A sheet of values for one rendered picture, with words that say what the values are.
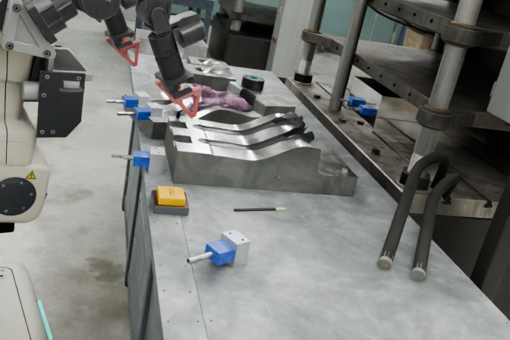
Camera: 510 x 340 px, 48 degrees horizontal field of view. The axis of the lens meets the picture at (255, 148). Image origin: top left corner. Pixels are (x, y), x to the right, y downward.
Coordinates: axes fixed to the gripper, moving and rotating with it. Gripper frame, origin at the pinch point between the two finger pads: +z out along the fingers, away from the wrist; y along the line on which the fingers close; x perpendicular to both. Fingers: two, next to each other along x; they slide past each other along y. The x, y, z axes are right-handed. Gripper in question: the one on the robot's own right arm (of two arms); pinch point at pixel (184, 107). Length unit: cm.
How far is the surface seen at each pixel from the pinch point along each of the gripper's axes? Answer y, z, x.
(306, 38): 100, 47, -94
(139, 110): 33.0, 12.0, 4.6
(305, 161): -11.1, 23.5, -23.4
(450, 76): -12, 21, -74
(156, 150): 6.7, 11.5, 8.9
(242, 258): -38.9, 15.6, 9.0
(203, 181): -3.8, 19.3, 2.4
